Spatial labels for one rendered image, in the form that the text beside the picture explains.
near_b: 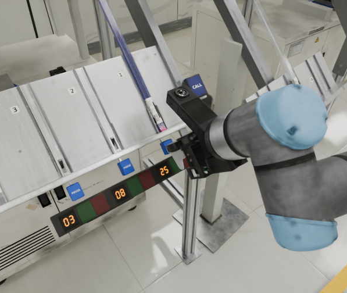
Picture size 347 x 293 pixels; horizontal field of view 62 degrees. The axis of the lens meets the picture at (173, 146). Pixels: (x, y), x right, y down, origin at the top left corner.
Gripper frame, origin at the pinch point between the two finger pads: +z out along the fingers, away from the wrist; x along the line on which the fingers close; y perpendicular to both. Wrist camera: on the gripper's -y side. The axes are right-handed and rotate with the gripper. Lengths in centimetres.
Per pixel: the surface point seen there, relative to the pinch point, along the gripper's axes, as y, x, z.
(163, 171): 4.5, -3.5, 2.6
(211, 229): 43, 27, 56
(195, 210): 24.4, 12.6, 32.0
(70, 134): -10.6, -18.2, 1.6
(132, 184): 4.0, -11.0, 2.6
